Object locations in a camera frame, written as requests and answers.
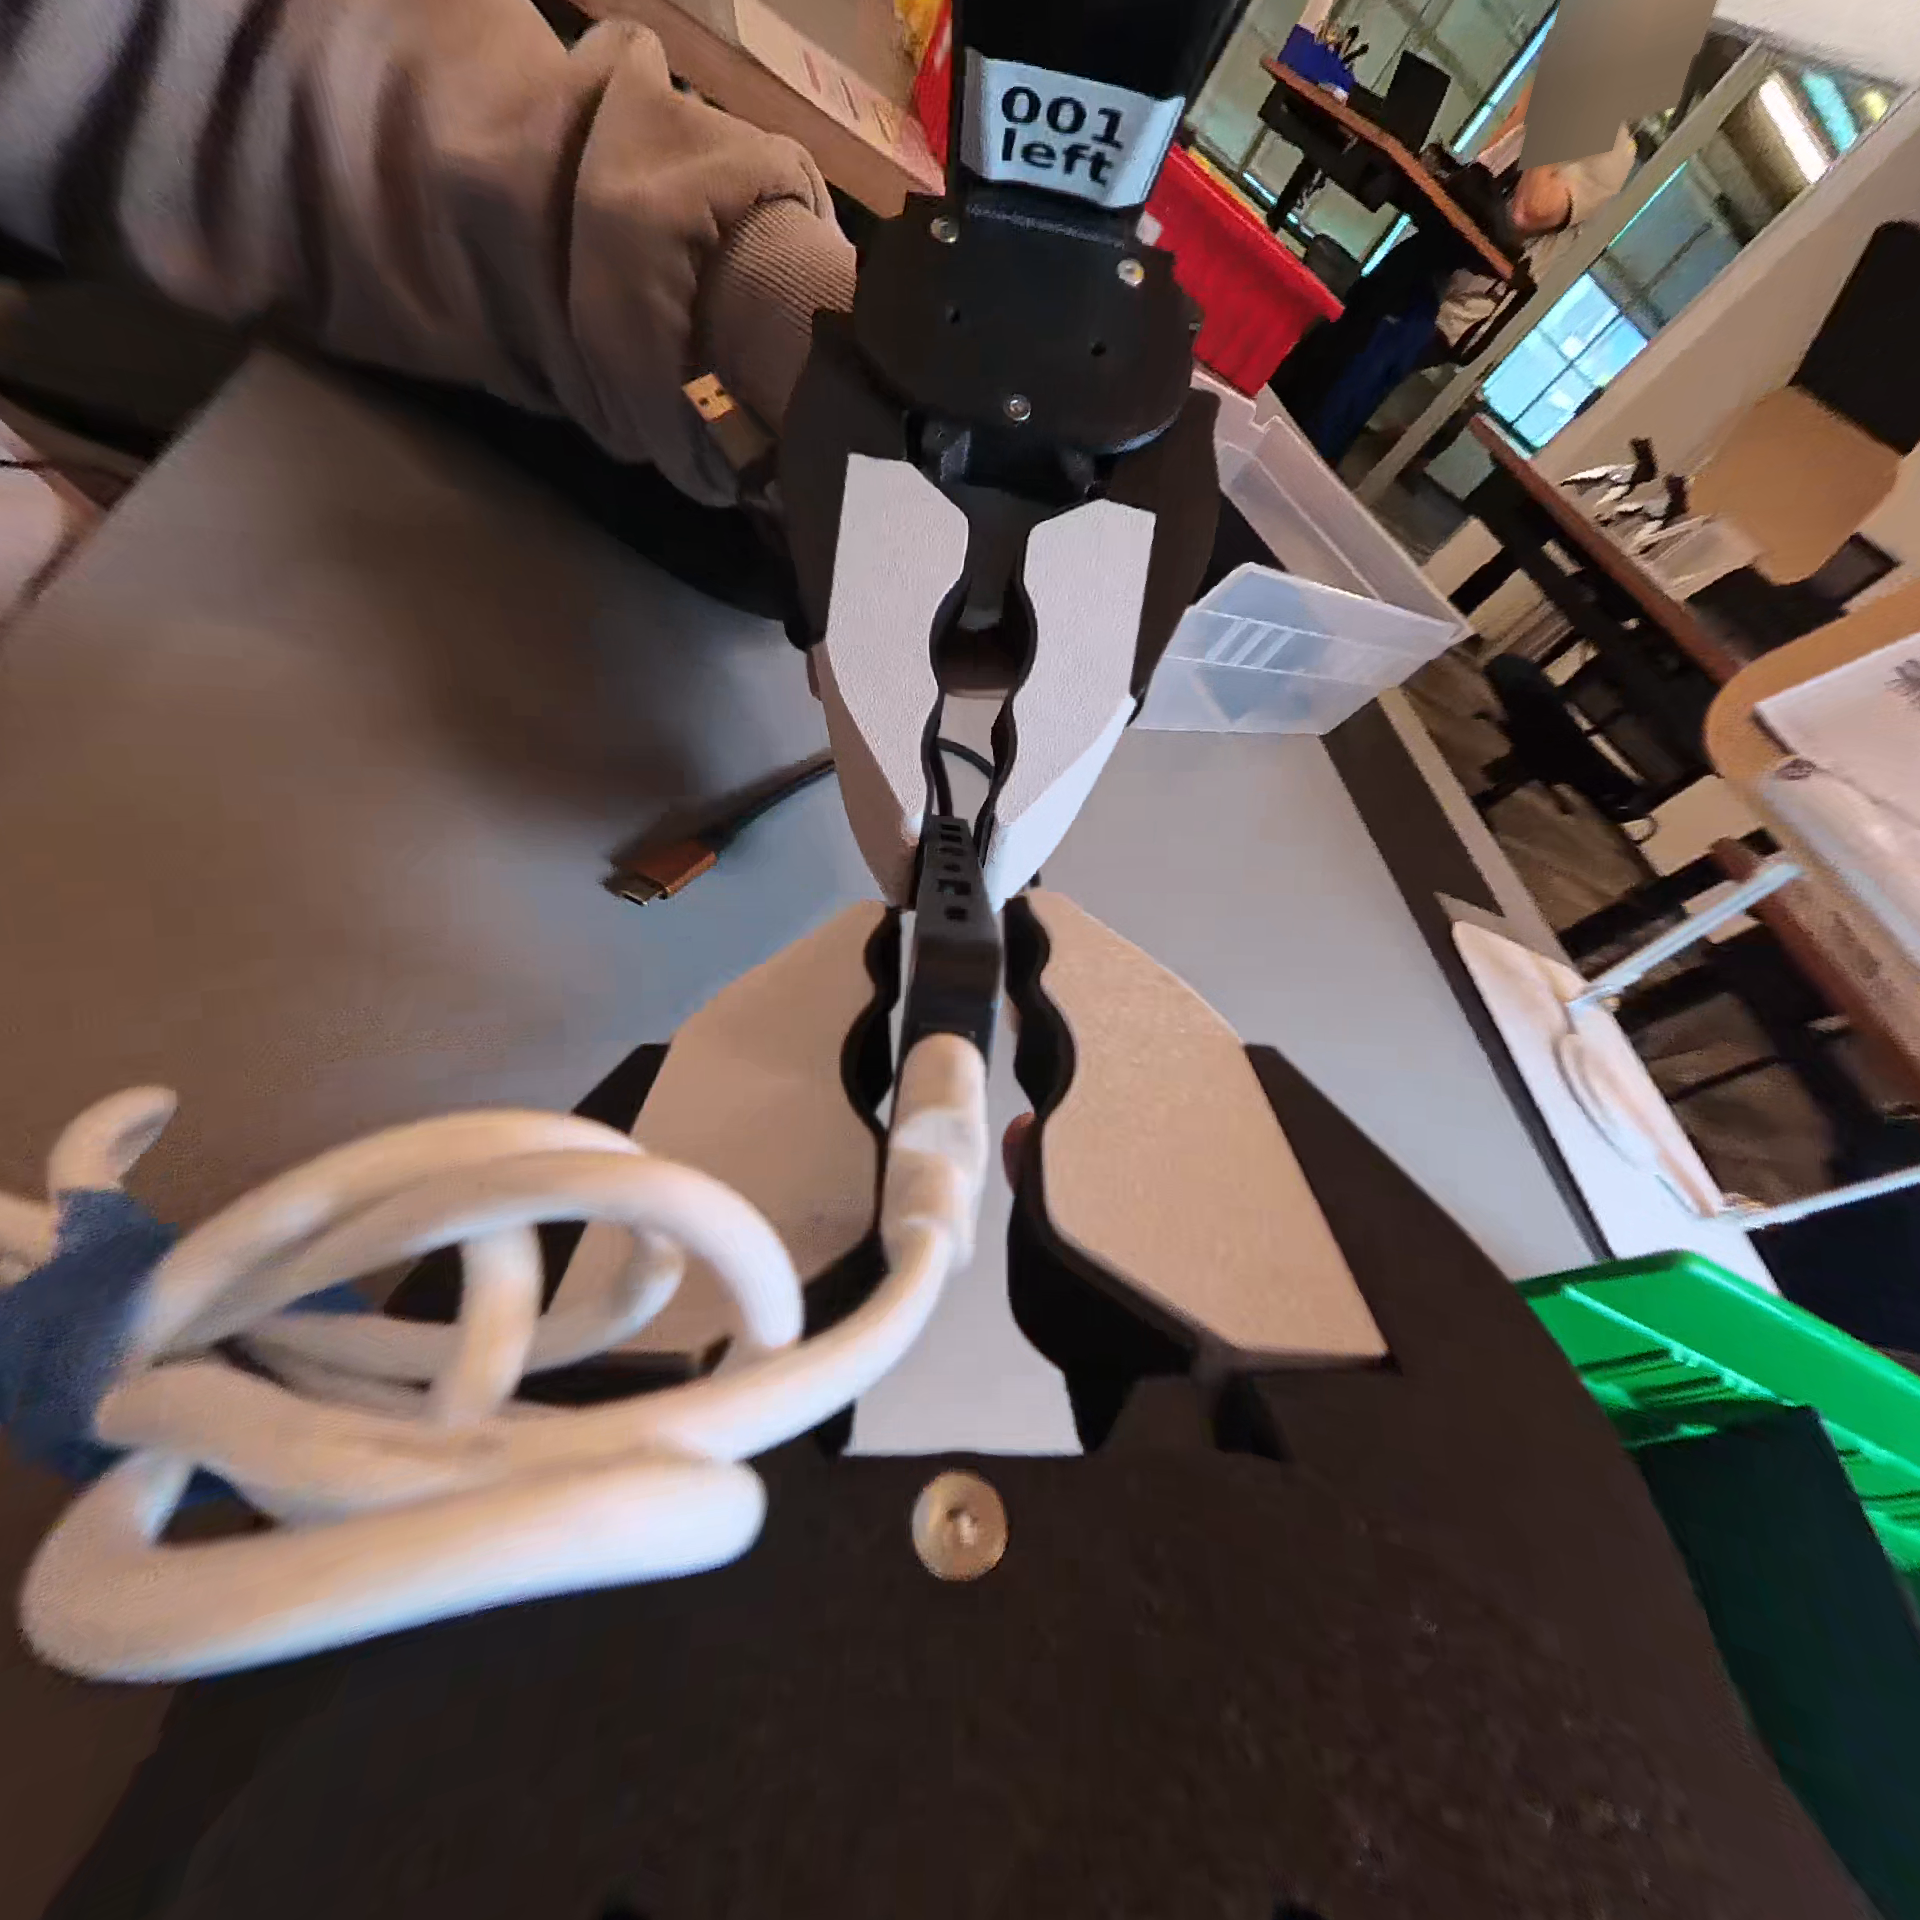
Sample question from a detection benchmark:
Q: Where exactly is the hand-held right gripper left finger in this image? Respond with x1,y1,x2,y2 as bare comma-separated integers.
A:
629,895,910,1307

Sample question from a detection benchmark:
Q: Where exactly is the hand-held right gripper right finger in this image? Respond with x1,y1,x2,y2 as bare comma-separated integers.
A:
1003,888,1395,1464

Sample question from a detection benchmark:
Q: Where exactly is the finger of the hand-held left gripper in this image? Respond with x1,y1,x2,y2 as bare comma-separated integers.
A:
809,448,968,909
973,494,1157,904

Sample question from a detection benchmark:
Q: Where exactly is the black cable with brown plug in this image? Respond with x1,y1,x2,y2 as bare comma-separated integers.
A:
604,752,838,909

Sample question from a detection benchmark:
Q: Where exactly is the slim black USB hub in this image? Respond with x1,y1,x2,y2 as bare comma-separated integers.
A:
895,814,1004,1053

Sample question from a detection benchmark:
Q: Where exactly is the clear plastic bin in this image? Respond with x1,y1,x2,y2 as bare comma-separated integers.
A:
1130,376,1476,739

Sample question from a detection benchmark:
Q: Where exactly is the white USB cable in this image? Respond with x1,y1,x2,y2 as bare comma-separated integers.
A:
0,1035,997,1681

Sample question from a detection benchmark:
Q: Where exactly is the black USB cable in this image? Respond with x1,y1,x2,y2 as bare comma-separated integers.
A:
680,372,1004,829

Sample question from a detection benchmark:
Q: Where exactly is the person's left forearm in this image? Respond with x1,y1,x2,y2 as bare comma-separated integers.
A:
0,0,860,511

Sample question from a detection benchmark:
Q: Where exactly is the red ribbed plastic bin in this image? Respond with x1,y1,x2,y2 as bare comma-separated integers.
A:
1140,143,1346,399

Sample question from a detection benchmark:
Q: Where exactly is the wooden desk with black legs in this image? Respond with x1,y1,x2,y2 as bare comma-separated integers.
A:
1256,57,1540,301

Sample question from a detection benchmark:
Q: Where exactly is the black office chair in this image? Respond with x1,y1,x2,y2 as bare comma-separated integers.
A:
1484,651,1658,819

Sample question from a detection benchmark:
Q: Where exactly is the tan flat panel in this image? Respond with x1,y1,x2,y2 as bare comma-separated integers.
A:
1694,382,1908,586

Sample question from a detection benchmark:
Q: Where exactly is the black divider panel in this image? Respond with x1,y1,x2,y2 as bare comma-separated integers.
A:
1635,1402,1920,1920

